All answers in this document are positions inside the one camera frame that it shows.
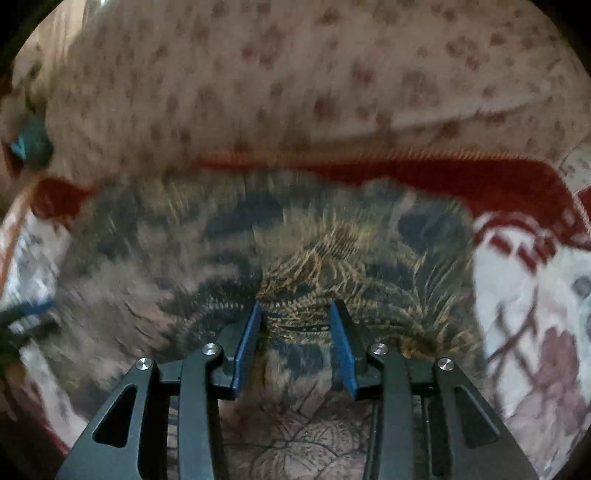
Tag dark paisley patterned garment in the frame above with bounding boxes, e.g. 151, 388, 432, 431
58, 170, 490, 480

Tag red and white floral blanket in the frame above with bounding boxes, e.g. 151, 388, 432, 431
0, 147, 591, 480

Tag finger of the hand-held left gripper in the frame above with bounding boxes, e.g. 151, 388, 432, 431
0, 299, 60, 358

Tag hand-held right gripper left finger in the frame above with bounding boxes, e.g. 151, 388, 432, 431
54, 302, 267, 480

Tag beige floral pillow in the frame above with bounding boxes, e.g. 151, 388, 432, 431
11, 0, 591, 185

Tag teal plastic bag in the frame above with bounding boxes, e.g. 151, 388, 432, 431
8, 113, 54, 171

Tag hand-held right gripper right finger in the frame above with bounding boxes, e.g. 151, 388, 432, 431
328, 300, 540, 480

